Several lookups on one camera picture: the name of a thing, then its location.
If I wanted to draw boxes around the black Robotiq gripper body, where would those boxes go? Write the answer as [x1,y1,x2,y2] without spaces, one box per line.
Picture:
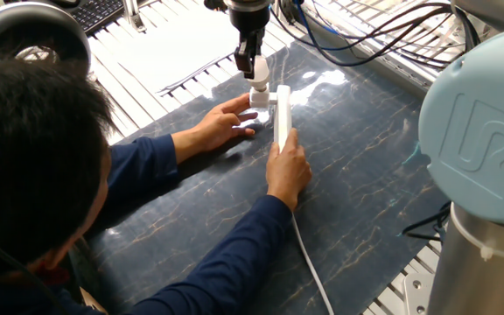
[227,7,271,47]

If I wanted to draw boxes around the white LED bulb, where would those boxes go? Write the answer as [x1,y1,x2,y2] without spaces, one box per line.
[247,54,271,93]

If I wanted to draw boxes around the white bulb holder adapter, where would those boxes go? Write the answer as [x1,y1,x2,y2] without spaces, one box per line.
[248,87,278,109]

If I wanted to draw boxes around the white power strip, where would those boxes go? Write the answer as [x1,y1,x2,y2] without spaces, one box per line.
[273,84,293,153]

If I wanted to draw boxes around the left forearm blue sleeve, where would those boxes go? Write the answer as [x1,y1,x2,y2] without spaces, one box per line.
[85,133,181,240]

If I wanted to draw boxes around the right forearm blue sleeve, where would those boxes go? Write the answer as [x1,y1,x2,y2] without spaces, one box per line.
[124,194,293,315]

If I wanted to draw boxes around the person's left hand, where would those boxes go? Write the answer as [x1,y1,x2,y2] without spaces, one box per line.
[171,92,260,165]

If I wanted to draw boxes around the person's right hand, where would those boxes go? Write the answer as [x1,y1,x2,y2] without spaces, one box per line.
[265,127,313,213]

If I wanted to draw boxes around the white paper stack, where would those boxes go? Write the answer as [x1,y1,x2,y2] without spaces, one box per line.
[102,8,253,95]

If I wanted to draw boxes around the black keyboard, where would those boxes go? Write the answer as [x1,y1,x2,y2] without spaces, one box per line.
[66,0,126,36]

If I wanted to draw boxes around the dark blue marble mat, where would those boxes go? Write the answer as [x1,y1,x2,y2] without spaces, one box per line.
[85,37,450,315]

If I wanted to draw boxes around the aluminium post with bracket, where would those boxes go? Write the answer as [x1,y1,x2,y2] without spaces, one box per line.
[122,0,148,34]

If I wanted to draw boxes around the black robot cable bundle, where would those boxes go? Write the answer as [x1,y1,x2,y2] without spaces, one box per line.
[271,0,483,71]

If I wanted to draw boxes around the black ring-shaped device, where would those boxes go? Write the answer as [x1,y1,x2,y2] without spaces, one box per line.
[0,2,94,74]

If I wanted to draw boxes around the white power strip cable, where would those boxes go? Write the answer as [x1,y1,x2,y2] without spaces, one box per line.
[291,213,335,315]

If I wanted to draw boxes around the black cable loop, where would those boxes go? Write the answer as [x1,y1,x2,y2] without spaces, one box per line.
[401,200,452,242]

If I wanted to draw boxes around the aluminium corner bracket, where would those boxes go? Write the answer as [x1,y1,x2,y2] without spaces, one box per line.
[402,271,435,315]

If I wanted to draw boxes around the thin black cable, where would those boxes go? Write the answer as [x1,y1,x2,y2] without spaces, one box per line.
[0,222,67,315]

